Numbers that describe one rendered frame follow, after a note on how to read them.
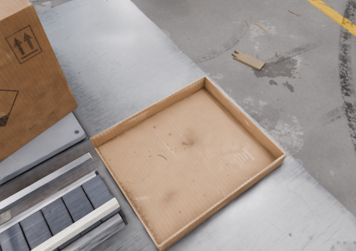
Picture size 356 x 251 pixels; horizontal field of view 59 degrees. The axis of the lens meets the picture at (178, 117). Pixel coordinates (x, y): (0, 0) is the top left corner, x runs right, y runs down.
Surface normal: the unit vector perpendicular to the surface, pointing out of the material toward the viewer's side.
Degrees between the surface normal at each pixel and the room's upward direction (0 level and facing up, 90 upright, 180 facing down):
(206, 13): 0
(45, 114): 90
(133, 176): 0
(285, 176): 0
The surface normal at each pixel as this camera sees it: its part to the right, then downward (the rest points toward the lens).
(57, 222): -0.01, -0.58
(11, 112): 0.72, 0.56
